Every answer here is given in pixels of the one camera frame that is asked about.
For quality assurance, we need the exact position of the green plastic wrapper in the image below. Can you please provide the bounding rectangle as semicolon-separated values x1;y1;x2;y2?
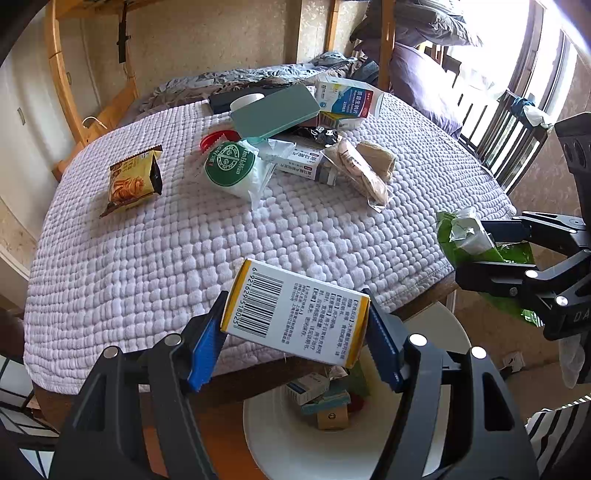
434;205;545;328

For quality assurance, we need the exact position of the white yellow barcode box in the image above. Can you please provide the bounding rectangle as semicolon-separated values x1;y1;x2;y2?
221;259;370;369

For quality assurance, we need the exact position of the yellow biscuit snack packet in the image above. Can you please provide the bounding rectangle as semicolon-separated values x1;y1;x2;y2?
100;145;163;218

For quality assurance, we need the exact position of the green barcode box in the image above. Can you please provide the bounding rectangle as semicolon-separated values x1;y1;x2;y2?
346;360;370;398

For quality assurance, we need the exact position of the blue medicine tablet box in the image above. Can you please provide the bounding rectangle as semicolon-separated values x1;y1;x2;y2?
301;390;351;416

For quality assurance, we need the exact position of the tan cardboard box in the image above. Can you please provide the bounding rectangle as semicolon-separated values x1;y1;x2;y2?
317;404;349;431

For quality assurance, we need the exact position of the white ear drops box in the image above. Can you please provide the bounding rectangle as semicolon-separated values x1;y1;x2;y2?
286;373;329;406

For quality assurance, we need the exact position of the striped sleeve forearm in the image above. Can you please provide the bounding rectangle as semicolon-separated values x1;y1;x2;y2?
525;395;591;479

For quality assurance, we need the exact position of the white gloved right hand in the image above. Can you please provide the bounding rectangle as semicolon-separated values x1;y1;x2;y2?
558;332;590;389

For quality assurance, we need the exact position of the dark balcony railing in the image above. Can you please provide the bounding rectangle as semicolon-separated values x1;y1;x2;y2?
414;41;553;195

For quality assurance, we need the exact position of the pink sponge packet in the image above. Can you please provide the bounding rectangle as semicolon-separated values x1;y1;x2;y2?
322;138;396;212

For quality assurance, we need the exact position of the purple pillow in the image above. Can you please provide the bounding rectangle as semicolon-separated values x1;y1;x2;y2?
389;43;463;140

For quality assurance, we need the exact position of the lavender quilted mat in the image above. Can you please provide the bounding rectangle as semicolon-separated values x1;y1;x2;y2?
24;94;516;395

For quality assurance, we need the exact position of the white blue milk carton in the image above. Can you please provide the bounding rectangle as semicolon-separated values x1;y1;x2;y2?
315;75;385;129

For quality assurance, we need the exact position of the white grey small box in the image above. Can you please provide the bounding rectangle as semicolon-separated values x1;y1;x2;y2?
276;146;339;186

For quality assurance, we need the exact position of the teal green box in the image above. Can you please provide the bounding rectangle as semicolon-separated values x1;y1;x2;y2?
230;84;320;144

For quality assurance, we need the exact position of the white green round packet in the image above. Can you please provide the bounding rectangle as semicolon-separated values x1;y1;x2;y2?
202;137;276;209

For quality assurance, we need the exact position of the red round lid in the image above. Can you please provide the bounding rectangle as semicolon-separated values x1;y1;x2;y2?
199;129;242;153

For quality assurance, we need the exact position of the black flat box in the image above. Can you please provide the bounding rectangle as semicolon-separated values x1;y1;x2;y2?
208;83;290;114

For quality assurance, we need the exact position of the grey crumpled blanket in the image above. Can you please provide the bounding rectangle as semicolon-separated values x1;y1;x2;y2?
134;52;379;115

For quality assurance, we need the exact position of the white wall socket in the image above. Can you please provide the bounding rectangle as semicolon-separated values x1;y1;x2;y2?
503;351;526;374

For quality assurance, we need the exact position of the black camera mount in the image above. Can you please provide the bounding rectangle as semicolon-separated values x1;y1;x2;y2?
555;111;591;226

